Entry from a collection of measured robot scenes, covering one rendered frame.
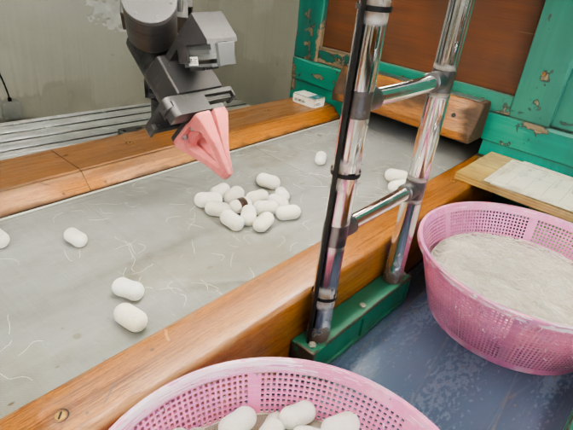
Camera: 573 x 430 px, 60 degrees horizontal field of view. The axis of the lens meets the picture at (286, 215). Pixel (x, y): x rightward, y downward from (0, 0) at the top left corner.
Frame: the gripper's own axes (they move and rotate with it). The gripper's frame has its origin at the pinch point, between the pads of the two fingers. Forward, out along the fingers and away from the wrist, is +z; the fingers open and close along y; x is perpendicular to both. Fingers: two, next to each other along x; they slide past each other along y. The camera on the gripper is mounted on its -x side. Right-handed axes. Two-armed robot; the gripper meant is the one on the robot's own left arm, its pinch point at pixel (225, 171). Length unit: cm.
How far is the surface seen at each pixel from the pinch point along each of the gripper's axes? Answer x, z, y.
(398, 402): -16.5, 26.7, -10.2
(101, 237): 10.7, -0.4, -12.6
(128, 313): -0.9, 10.1, -18.8
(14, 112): 174, -113, 51
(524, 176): -11.6, 19.9, 43.1
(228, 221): 4.2, 5.0, -0.1
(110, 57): 158, -126, 102
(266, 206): 3.9, 5.3, 6.3
